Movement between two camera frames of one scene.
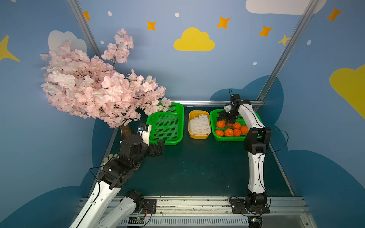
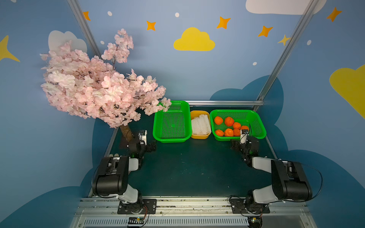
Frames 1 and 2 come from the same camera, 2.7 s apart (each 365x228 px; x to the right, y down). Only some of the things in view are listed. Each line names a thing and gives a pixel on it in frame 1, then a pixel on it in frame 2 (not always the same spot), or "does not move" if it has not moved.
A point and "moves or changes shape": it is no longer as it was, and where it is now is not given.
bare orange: (237, 125) does not move
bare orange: (236, 132) does not move
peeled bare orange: (221, 124) moves or changes shape
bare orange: (219, 132) does not move
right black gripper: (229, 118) to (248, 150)
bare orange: (244, 129) does not move
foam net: (200, 125) does not move
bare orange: (229, 132) does not move
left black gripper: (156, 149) to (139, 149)
